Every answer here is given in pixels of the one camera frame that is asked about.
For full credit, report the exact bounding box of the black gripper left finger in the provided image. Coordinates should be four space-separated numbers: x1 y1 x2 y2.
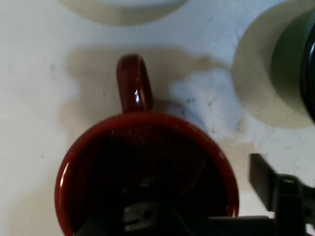
122 198 178 233

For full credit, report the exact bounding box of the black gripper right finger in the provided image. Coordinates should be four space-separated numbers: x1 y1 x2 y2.
249 153 315 236

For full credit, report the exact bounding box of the red ceramic mug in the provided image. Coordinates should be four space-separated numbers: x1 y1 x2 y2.
54 54 240 236

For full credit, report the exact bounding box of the dark green enamel mug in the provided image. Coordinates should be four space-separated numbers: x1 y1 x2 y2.
271 7 315 125

